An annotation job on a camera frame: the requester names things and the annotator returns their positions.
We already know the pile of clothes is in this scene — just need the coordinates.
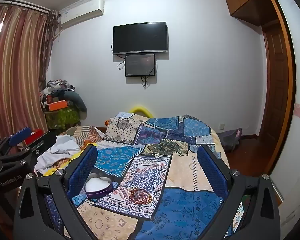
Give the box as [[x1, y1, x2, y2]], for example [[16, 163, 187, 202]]
[[40, 79, 77, 105]]

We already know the striped red curtain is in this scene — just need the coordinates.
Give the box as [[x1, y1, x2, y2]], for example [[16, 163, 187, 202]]
[[0, 2, 60, 142]]

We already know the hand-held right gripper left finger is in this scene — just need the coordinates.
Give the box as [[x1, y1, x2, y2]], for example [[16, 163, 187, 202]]
[[13, 144, 98, 240]]

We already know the wooden overhead cabinet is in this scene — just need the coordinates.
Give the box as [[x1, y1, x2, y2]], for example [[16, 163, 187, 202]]
[[224, 0, 278, 27]]

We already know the black monitor cable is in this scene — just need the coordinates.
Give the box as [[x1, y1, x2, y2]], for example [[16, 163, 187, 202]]
[[139, 75, 151, 89]]

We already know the dark bag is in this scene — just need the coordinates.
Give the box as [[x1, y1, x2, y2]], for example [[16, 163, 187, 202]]
[[218, 128, 243, 153]]

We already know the white cloth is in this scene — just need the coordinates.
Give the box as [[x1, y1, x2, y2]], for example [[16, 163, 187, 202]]
[[35, 134, 82, 175]]

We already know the black wall television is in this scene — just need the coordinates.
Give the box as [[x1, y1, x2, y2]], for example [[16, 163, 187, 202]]
[[112, 21, 169, 55]]

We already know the patchwork printed blanket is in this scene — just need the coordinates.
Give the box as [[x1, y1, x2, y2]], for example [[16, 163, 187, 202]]
[[37, 114, 243, 240]]

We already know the wooden door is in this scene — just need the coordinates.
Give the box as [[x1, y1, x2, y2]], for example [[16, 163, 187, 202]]
[[257, 21, 294, 178]]

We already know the white wardrobe door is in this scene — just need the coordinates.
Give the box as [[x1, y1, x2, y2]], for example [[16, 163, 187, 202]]
[[269, 0, 300, 233]]

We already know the purple heart-shaped jewelry box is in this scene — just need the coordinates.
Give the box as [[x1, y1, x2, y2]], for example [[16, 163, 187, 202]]
[[84, 172, 113, 199]]

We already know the orange box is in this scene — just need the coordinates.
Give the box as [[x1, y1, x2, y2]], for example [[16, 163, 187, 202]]
[[43, 100, 68, 112]]

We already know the red box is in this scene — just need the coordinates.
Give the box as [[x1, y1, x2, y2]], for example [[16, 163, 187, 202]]
[[24, 129, 44, 145]]

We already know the small black wall monitor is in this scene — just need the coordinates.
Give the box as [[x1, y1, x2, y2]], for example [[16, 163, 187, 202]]
[[124, 53, 157, 77]]

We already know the yellow round item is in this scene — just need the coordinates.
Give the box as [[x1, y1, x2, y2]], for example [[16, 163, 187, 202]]
[[129, 106, 153, 117]]

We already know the white air conditioner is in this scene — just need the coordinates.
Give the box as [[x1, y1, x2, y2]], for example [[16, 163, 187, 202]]
[[59, 0, 105, 29]]

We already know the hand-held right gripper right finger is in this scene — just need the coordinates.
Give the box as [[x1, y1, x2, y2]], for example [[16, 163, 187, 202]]
[[196, 145, 282, 240]]

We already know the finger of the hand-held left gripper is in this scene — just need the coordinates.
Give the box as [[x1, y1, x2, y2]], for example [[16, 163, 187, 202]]
[[0, 133, 57, 178], [0, 127, 32, 156]]

